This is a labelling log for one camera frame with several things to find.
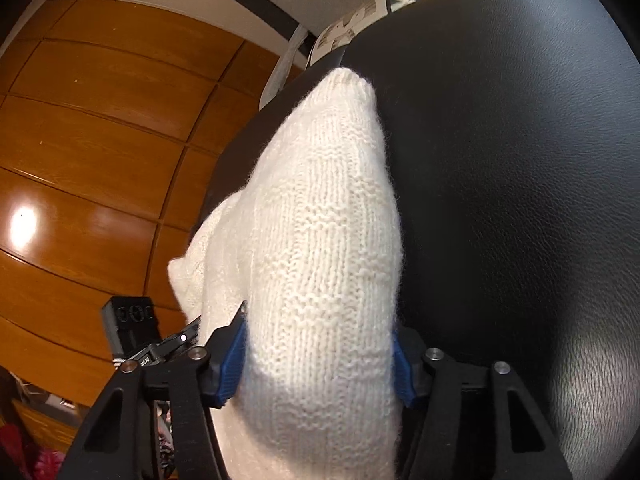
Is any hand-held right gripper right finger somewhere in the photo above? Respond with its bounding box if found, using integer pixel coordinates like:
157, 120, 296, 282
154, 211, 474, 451
392, 327, 573, 480

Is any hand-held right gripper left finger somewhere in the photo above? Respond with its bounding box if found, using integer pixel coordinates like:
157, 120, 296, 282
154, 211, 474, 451
57, 300, 249, 480

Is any cream knit sweater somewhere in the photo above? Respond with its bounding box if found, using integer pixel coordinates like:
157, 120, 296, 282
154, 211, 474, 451
167, 67, 408, 480

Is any person's left forearm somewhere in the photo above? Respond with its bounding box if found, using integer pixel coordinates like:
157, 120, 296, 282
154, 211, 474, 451
152, 400, 176, 480

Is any red patterned cloth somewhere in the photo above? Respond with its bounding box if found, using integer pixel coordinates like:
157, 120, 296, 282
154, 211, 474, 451
0, 420, 63, 480

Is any geometric pattern cushion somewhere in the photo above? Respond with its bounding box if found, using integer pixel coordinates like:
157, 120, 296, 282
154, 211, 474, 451
306, 0, 441, 66

